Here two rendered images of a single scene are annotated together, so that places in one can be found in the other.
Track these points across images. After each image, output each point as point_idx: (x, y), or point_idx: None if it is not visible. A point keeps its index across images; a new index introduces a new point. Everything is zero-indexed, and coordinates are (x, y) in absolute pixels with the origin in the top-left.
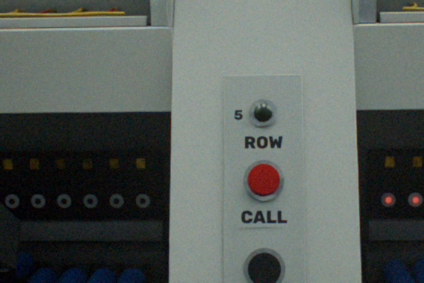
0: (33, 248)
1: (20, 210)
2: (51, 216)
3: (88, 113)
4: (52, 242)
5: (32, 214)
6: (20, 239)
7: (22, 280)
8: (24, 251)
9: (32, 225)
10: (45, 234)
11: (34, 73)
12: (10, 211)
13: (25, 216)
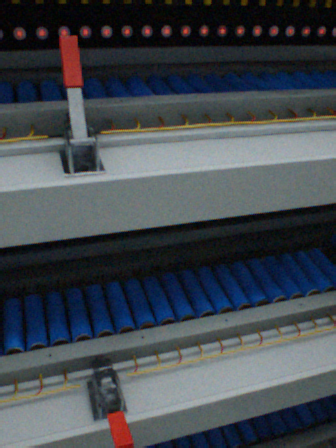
0: (332, 228)
1: (316, 205)
2: (332, 206)
3: None
4: (333, 221)
5: (322, 207)
6: (315, 222)
7: (326, 246)
8: (332, 231)
9: (324, 214)
10: (330, 217)
11: None
12: (311, 206)
13: (318, 208)
